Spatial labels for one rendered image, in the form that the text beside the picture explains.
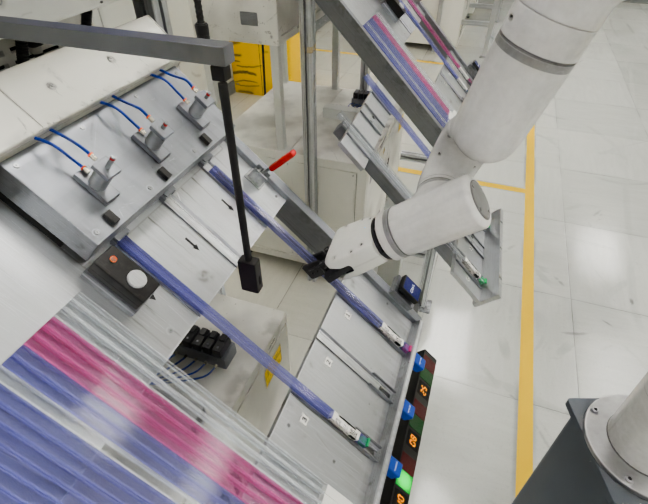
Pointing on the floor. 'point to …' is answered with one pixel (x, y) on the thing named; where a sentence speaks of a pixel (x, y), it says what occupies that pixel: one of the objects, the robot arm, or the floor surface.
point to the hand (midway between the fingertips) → (317, 264)
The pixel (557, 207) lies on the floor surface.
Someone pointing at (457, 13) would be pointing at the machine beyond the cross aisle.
